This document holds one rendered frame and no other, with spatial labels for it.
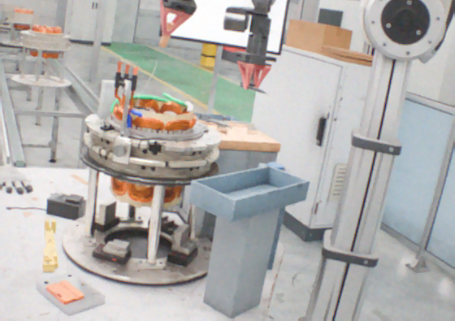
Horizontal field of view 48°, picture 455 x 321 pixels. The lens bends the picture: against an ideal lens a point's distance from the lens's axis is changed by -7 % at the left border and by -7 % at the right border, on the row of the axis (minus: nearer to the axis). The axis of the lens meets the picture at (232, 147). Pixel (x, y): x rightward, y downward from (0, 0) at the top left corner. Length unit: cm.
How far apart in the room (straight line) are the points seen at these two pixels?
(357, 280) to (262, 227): 28
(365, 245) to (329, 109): 227
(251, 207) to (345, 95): 249
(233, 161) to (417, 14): 62
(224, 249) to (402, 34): 55
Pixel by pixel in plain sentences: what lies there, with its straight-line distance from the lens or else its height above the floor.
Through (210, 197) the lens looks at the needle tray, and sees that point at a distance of 100.
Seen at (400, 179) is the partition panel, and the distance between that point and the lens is 378.
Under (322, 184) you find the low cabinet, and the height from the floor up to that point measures 41.
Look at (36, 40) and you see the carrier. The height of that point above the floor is 106.
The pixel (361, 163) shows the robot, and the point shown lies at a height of 112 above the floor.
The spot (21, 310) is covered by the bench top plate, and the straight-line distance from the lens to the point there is 110.
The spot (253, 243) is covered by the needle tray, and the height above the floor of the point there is 95.
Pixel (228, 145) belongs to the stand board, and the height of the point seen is 105.
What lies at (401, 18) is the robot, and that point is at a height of 143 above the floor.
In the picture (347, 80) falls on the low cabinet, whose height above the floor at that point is 109.
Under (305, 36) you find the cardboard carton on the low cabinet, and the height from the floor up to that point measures 130.
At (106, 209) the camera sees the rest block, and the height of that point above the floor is 86.
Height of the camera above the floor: 138
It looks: 14 degrees down
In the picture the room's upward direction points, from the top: 10 degrees clockwise
